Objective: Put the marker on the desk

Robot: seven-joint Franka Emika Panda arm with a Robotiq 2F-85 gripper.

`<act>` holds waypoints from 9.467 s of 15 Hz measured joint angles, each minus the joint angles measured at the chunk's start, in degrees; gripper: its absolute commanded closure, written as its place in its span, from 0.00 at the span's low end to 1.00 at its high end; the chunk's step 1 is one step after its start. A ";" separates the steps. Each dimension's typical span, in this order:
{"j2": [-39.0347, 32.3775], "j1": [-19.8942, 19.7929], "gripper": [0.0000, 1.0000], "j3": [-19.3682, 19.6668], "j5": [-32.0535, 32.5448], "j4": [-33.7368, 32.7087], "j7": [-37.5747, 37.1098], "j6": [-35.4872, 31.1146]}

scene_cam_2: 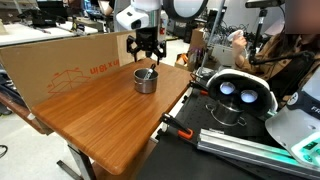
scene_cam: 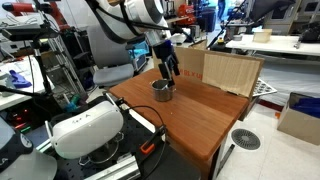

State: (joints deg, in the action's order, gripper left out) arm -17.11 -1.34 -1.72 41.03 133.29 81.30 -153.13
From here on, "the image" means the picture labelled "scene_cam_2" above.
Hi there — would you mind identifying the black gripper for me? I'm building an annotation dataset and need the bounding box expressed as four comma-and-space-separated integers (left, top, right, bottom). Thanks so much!
126, 27, 168, 66

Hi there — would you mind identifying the black white marker pen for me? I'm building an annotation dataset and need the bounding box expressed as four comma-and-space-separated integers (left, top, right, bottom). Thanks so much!
143, 63, 157, 81

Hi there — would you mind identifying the white VR controller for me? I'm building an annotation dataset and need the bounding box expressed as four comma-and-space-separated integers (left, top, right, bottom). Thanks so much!
227, 29, 249, 59

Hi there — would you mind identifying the person forearm brown sleeve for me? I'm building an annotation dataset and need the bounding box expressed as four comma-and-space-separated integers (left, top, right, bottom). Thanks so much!
238, 49, 278, 79

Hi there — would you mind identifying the brown wooden desk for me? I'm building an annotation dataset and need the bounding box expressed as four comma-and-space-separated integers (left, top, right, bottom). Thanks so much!
30, 58, 193, 180

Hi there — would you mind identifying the person right hand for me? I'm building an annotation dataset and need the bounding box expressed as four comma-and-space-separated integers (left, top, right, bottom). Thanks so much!
231, 33, 248, 57

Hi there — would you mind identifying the small steel pot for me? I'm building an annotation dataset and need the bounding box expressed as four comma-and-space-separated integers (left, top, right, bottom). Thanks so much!
133, 67, 160, 95

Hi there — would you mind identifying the orange floor box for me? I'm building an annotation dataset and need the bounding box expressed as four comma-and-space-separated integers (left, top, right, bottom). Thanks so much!
174, 52, 192, 72

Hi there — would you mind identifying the brown cardboard box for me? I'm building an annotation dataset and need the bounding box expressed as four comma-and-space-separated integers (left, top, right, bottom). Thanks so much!
189, 27, 208, 51

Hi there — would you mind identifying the orange black bar clamp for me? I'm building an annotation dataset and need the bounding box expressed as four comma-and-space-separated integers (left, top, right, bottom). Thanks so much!
188, 79, 211, 98
159, 112, 195, 141

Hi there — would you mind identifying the silver slanted stand pole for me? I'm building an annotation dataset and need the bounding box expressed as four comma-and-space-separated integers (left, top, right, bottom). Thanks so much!
198, 0, 228, 79

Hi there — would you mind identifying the white equipment box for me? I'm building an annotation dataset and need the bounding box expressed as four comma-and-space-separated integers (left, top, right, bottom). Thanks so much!
211, 43, 242, 69

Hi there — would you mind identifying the white VR headset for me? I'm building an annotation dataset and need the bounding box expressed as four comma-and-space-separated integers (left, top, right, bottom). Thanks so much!
205, 68, 279, 118

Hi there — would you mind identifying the black tool on table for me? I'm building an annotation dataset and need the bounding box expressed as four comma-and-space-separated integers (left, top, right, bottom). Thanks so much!
18, 8, 68, 29

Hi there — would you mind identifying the white work table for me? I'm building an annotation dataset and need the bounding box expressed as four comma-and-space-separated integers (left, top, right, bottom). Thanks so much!
0, 20, 99, 47

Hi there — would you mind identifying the low wooden side table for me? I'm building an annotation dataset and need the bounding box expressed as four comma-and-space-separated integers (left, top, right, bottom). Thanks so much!
0, 90, 54, 136

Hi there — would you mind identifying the seated person brown jacket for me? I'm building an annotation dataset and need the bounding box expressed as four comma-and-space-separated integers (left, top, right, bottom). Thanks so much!
263, 0, 320, 104

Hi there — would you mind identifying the printed cardboard wall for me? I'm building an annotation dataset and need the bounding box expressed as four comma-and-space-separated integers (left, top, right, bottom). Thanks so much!
0, 28, 148, 111

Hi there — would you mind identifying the steel pot with handles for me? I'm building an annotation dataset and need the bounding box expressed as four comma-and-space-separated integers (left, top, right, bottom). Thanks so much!
205, 101, 248, 128

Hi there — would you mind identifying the black camera stand pole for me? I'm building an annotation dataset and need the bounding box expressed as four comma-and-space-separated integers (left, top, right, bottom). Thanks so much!
248, 8, 269, 66

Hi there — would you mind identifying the black stereo camera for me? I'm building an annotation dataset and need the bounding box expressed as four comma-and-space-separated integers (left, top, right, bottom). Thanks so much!
244, 0, 287, 9

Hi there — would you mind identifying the aluminium profile rail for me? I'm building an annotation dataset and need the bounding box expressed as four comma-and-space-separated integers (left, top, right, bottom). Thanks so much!
196, 128, 320, 180

